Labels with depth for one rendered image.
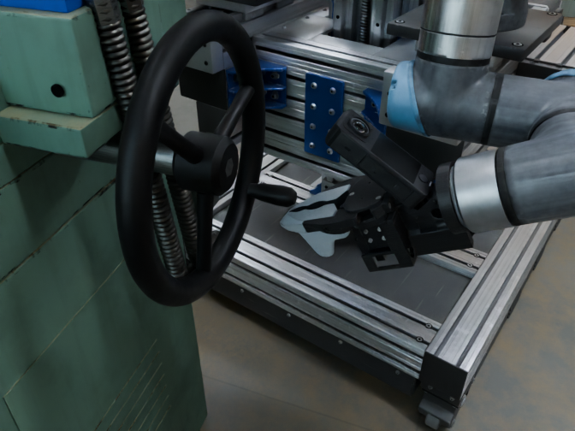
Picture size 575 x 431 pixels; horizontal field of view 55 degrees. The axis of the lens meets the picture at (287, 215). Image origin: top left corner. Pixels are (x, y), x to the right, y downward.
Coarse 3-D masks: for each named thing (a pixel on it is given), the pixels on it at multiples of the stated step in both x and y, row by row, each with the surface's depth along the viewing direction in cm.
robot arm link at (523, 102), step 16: (512, 80) 55; (528, 80) 55; (544, 80) 55; (560, 80) 56; (512, 96) 54; (528, 96) 54; (544, 96) 53; (560, 96) 53; (496, 112) 55; (512, 112) 54; (528, 112) 54; (544, 112) 52; (560, 112) 50; (496, 128) 55; (512, 128) 55; (528, 128) 54; (496, 144) 57; (512, 144) 56
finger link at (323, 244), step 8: (320, 208) 61; (328, 208) 60; (288, 216) 63; (296, 216) 62; (304, 216) 61; (312, 216) 60; (320, 216) 59; (328, 216) 58; (288, 224) 62; (296, 224) 61; (296, 232) 62; (304, 232) 61; (312, 232) 62; (320, 232) 61; (312, 240) 62; (320, 240) 62; (328, 240) 61; (320, 248) 63; (328, 248) 62; (328, 256) 63
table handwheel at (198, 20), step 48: (192, 48) 45; (240, 48) 56; (144, 96) 41; (240, 96) 60; (144, 144) 41; (192, 144) 50; (144, 192) 42; (240, 192) 66; (144, 240) 44; (240, 240) 65; (144, 288) 47; (192, 288) 54
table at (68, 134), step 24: (168, 0) 76; (168, 24) 77; (0, 96) 51; (0, 120) 50; (24, 120) 50; (48, 120) 50; (72, 120) 50; (96, 120) 50; (120, 120) 53; (24, 144) 51; (48, 144) 50; (72, 144) 49; (96, 144) 50
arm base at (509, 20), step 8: (504, 0) 85; (512, 0) 84; (520, 0) 85; (504, 8) 85; (512, 8) 85; (520, 8) 86; (528, 8) 88; (504, 16) 85; (512, 16) 85; (520, 16) 86; (504, 24) 85; (512, 24) 86; (520, 24) 87
